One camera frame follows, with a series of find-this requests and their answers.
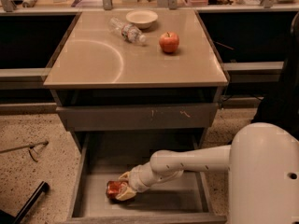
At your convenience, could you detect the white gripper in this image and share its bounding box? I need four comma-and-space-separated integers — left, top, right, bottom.
115, 165, 150, 202

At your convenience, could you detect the red coke can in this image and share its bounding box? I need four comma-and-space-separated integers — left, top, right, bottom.
106, 181, 128, 201

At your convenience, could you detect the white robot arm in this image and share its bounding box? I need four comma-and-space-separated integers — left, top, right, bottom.
116, 122, 299, 224

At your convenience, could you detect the open middle drawer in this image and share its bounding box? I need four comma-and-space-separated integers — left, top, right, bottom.
65, 131, 227, 224

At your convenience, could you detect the grey drawer cabinet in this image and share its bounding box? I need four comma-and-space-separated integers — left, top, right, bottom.
42, 8, 229, 224

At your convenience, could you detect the closed top drawer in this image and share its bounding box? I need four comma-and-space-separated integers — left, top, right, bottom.
57, 103, 218, 132

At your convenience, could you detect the metal rod tool on floor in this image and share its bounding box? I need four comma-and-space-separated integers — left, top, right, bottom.
0, 140, 49, 162

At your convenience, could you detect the black chair leg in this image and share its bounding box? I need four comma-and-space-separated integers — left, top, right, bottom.
0, 181, 50, 224

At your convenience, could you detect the red apple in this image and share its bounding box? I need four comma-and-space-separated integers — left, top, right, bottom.
159, 32, 179, 53

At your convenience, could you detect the clear plastic water bottle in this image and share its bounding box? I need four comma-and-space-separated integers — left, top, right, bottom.
109, 17, 147, 44

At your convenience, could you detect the white bowl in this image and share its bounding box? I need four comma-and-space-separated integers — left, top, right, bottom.
126, 10, 158, 29

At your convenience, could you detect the black office chair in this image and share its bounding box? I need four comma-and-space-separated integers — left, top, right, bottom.
251, 12, 299, 140

